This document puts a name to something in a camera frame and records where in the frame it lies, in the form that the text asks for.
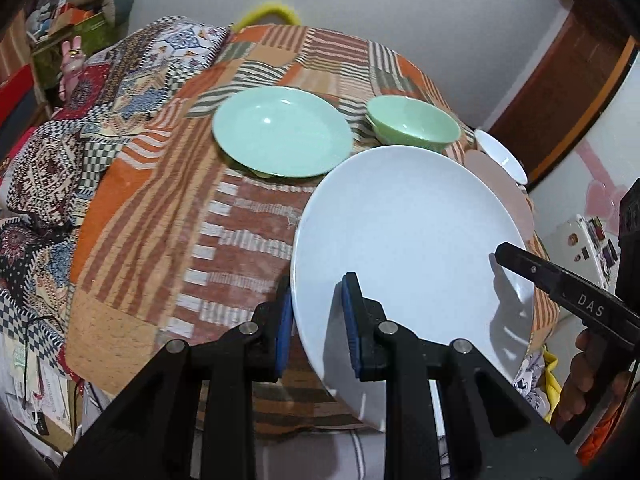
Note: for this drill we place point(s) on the white bowl with brown spots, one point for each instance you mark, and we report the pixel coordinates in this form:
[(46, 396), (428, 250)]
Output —
[(497, 152)]

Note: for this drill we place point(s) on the patterned patchwork quilt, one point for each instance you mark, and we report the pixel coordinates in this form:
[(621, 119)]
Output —
[(60, 175)]

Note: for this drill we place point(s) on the green plate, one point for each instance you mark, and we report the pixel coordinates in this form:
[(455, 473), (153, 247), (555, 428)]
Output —
[(280, 132)]

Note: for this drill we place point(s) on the large white plate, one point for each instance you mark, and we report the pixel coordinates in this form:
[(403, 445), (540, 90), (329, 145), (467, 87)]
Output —
[(410, 220)]

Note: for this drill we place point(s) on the pile of papers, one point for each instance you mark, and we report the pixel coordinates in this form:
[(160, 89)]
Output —
[(45, 400)]

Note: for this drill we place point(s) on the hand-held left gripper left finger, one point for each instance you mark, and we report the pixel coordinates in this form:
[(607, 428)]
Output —
[(284, 327)]

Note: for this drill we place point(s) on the yellow cloth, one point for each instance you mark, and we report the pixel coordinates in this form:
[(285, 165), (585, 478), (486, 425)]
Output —
[(552, 385)]

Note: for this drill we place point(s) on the green cardboard box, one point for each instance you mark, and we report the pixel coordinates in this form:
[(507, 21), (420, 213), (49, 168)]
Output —
[(80, 30)]

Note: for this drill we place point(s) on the yellow plush tube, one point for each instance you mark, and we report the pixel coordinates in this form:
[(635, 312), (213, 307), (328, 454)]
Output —
[(270, 10)]

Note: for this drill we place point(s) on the green bowl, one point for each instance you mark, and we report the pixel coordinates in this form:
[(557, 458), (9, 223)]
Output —
[(412, 120)]

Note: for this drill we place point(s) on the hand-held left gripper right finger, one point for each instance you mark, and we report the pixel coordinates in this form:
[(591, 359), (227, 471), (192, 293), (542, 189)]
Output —
[(348, 330)]

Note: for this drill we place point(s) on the black and white printed cloth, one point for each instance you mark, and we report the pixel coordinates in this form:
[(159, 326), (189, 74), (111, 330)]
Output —
[(530, 380)]

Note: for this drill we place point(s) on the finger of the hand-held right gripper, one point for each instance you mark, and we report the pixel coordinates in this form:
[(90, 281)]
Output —
[(555, 280)]

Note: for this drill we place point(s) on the person's right hand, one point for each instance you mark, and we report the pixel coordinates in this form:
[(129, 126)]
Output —
[(575, 385)]

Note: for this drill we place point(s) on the pink plate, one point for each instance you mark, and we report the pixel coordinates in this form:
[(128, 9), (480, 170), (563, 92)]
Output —
[(500, 180)]

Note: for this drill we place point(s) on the orange striped patchwork blanket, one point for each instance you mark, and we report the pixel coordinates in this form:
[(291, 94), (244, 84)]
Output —
[(165, 240)]

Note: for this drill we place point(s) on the brown wooden door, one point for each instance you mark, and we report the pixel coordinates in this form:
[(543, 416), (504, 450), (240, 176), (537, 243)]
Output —
[(565, 90)]

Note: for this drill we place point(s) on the red box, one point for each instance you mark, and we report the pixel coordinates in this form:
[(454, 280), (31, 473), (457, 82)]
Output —
[(15, 92)]

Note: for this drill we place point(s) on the orange cloth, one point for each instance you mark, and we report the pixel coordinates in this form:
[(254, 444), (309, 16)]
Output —
[(607, 435)]

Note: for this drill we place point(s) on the white electronic device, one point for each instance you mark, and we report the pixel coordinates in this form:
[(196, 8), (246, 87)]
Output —
[(575, 250)]

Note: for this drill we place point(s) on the pink bunny toy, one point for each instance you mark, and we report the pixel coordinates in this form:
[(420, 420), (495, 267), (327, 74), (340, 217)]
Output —
[(72, 67)]

